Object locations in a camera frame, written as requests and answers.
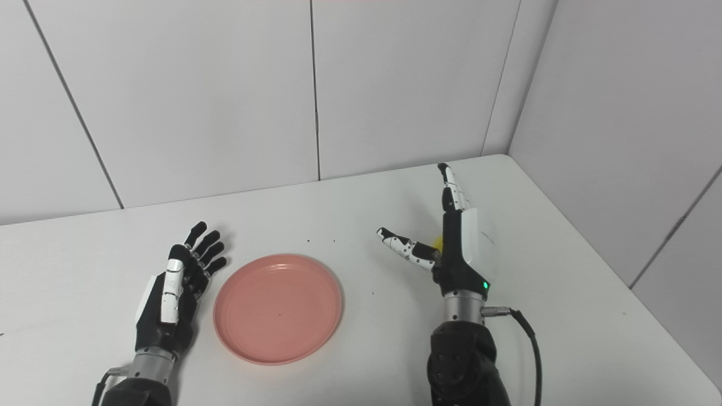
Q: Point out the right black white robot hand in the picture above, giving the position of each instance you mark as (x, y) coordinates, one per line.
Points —
(459, 248)

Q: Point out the pink round plate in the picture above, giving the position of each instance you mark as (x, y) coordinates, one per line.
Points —
(278, 309)

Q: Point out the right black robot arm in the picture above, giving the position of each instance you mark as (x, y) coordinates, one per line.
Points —
(465, 361)

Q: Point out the yellow lemon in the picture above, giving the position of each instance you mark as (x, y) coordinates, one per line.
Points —
(436, 242)

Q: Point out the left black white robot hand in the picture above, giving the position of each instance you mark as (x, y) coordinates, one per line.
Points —
(175, 293)

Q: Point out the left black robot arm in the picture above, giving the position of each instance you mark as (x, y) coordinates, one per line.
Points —
(135, 383)

